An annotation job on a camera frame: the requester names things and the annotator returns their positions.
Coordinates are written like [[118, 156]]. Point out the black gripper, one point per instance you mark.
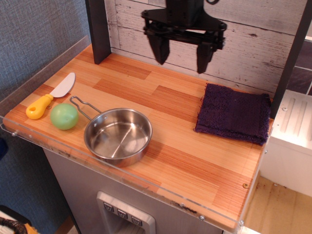
[[185, 21]]

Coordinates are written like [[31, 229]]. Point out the purple towel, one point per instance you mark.
[[236, 115]]

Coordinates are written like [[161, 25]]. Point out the clear acrylic left guard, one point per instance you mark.
[[12, 93]]

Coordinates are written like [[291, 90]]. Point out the small stainless steel pan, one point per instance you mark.
[[119, 136]]

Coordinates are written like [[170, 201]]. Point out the green toy ball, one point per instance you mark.
[[64, 116]]

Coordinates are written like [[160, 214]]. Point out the grey toy fridge cabinet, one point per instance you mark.
[[80, 186]]

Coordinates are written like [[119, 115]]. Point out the silver dispenser button panel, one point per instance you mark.
[[119, 217]]

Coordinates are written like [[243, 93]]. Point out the orange object bottom left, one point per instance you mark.
[[30, 229]]

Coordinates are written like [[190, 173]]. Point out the dark left shelf post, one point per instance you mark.
[[98, 27]]

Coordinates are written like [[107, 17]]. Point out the dark shelf post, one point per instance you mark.
[[98, 27], [292, 58]]

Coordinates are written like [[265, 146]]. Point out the dark right shelf post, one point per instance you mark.
[[292, 58]]

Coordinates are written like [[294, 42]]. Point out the yellow handled toy knife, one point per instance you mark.
[[37, 109]]

